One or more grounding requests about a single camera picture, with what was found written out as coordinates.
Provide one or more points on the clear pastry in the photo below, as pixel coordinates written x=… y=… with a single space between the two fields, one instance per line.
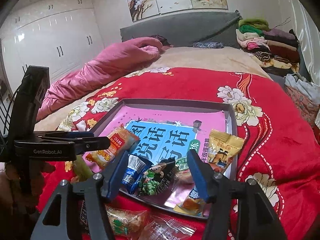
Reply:
x=166 y=228

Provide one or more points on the beige bed sheet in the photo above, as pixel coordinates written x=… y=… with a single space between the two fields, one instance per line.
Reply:
x=227 y=59

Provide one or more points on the pink Chinese workbook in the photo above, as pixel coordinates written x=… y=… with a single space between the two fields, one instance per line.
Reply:
x=164 y=134

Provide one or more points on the round green label cake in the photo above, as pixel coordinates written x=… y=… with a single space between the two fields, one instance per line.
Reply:
x=183 y=174

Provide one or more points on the white wardrobe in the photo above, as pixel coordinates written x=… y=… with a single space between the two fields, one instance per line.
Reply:
x=59 y=34

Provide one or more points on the blue wafer packet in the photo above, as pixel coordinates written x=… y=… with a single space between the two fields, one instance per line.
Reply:
x=137 y=165

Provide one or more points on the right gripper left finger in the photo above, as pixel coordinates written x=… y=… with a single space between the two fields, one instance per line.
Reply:
x=58 y=219

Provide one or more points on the snickers bar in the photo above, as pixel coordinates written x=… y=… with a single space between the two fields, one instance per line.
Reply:
x=83 y=213

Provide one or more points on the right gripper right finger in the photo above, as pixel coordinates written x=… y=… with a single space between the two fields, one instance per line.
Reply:
x=256 y=216

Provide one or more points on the white satin curtain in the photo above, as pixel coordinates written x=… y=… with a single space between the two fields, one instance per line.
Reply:
x=308 y=35

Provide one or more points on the dark shallow box tray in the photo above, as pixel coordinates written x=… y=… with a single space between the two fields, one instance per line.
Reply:
x=176 y=192

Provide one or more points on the blue patterned cloth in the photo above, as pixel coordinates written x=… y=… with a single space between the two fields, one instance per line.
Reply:
x=209 y=45

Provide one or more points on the grey headboard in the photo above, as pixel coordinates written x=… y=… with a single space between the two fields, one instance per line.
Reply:
x=184 y=29

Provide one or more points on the green label rice cracker pack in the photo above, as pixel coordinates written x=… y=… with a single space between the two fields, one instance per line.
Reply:
x=126 y=223

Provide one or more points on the green yellow snack packet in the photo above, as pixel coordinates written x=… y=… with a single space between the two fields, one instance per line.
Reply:
x=82 y=171

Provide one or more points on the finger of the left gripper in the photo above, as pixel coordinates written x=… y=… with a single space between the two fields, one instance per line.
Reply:
x=62 y=135
x=87 y=144

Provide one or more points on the yellow cow snack packet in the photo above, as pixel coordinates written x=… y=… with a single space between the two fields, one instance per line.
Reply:
x=221 y=150

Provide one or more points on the stack of folded clothes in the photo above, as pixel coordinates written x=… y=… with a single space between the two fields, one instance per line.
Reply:
x=275 y=50

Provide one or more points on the red floral blanket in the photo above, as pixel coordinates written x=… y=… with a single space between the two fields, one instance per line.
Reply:
x=280 y=152

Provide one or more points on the pink quilt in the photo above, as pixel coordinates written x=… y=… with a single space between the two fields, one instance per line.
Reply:
x=113 y=62

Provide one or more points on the floral basket with clothes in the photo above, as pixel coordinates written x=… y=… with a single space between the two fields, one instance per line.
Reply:
x=305 y=96

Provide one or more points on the orange rice cake packet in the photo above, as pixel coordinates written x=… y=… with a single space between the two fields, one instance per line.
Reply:
x=120 y=139

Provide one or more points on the black green pea snack pack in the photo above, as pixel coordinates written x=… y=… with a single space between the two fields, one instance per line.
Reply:
x=157 y=179

